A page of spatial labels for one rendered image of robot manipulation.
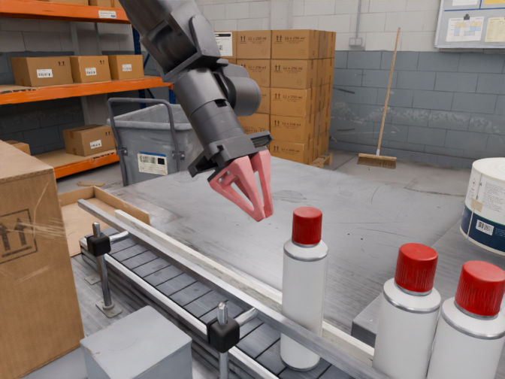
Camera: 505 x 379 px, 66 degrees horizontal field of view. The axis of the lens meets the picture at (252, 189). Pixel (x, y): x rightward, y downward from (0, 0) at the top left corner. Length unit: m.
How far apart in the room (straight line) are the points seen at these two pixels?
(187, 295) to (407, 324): 0.37
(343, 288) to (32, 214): 0.53
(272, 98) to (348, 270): 3.02
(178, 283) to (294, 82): 3.09
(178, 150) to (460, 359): 2.29
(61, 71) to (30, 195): 3.69
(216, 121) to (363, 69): 4.49
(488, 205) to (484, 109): 3.88
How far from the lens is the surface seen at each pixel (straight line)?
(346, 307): 0.73
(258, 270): 0.80
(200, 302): 0.64
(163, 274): 0.72
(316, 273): 0.45
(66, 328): 0.62
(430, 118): 4.80
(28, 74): 4.07
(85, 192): 1.23
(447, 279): 0.76
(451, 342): 0.39
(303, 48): 3.61
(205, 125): 0.48
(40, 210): 0.54
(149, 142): 2.64
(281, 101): 3.70
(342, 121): 5.07
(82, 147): 4.35
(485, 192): 0.88
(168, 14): 0.51
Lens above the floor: 1.26
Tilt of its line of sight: 20 degrees down
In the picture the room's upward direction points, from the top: straight up
